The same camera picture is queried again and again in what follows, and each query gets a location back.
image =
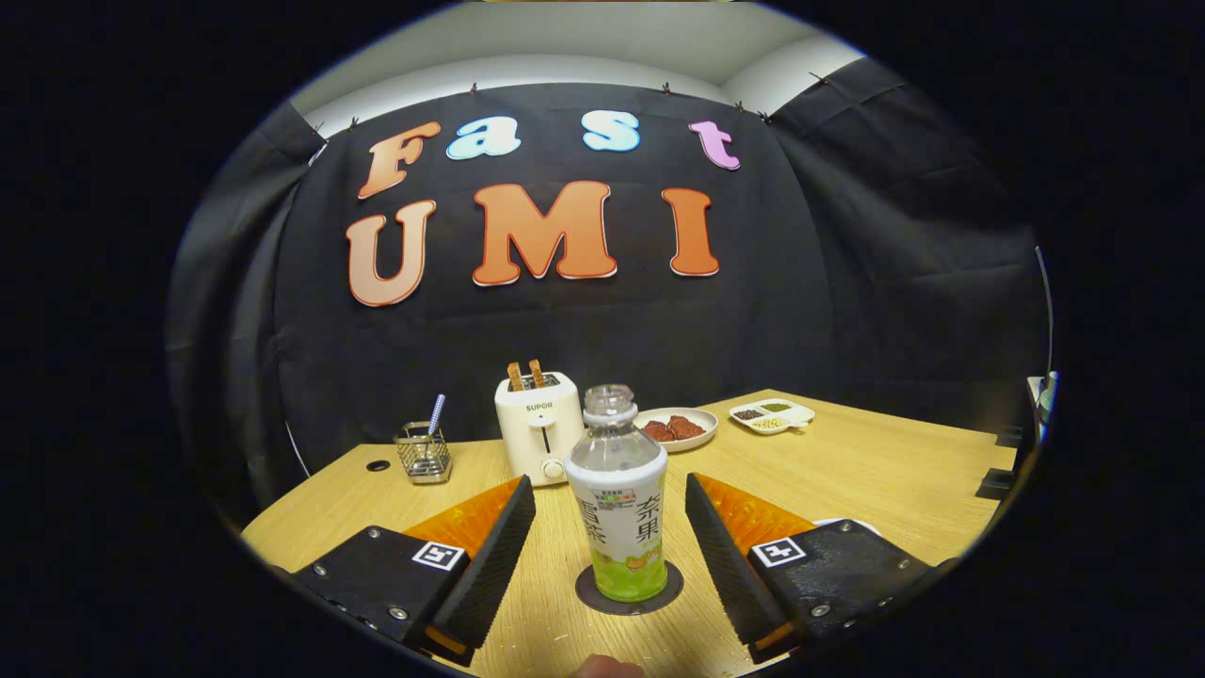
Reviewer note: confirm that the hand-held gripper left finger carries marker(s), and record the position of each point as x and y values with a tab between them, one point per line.
485	565

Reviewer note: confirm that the white divided condiment dish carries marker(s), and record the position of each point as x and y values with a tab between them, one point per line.
772	416

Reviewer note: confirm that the blue striped straw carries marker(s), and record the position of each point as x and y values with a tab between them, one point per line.
437	412

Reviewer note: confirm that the red meat piece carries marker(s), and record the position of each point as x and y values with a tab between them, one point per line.
657	431
687	427

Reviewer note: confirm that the white oval plate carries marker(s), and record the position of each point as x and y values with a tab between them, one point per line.
701	443

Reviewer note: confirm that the white cup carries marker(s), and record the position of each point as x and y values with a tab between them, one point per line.
843	523

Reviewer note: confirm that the dark brown round coaster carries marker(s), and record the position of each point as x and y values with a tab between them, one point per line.
662	595

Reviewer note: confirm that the wooden table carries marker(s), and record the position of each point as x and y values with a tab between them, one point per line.
847	480

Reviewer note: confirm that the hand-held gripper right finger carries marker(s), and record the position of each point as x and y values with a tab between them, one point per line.
730	565

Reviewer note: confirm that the black metal bracket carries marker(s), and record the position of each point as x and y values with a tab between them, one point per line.
996	482

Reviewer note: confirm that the toast slice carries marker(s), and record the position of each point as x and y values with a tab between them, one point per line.
515	377
537	373

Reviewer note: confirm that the white green juice bottle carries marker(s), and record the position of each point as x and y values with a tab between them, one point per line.
617	508

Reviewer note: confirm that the cream toaster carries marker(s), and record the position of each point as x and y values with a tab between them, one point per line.
537	433

